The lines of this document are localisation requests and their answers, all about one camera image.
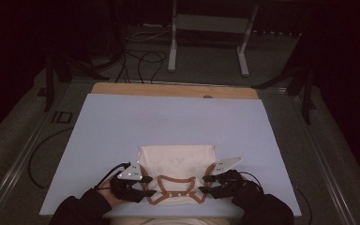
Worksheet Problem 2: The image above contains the grey metal floor rail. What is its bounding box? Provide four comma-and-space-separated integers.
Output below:
0, 90, 73, 225
289, 93, 357, 225

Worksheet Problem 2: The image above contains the person's left hand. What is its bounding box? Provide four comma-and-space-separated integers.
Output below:
97, 176, 129, 207

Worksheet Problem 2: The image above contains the black looped floor cable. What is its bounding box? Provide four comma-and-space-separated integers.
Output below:
136, 51, 168, 84

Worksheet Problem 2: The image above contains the black floor bracket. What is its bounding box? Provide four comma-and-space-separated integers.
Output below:
51, 111, 74, 125

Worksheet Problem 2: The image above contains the black metal stand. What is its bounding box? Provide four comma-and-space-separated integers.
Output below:
252, 31, 317, 126
37, 52, 73, 113

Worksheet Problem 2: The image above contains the long black floor cable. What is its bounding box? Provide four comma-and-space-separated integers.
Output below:
27, 126, 74, 190

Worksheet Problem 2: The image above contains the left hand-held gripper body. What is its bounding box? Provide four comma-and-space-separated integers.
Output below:
110, 159, 148, 204

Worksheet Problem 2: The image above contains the person's right hand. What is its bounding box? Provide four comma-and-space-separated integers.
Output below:
232, 174, 263, 203

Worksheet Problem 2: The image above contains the cream baby bodysuit brown trim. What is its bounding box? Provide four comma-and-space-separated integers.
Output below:
136, 143, 218, 206

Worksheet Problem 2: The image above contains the right hand-held gripper black cable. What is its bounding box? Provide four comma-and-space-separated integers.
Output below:
238, 171, 265, 195

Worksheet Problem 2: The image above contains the white metal stand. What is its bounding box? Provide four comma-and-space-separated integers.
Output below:
167, 0, 260, 78

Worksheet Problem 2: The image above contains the left hand-held gripper black cable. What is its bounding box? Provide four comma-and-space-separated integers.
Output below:
93, 161, 131, 190

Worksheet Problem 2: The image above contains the light blue table mat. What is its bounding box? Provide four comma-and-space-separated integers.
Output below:
39, 93, 303, 218

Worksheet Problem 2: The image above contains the thin black floor cable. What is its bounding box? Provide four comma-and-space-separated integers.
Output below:
293, 186, 313, 225

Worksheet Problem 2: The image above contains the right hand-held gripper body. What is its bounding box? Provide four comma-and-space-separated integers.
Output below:
212, 157, 248, 200

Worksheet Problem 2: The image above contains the hand-held gripper black cable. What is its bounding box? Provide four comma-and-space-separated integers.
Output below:
238, 171, 265, 195
93, 161, 131, 190

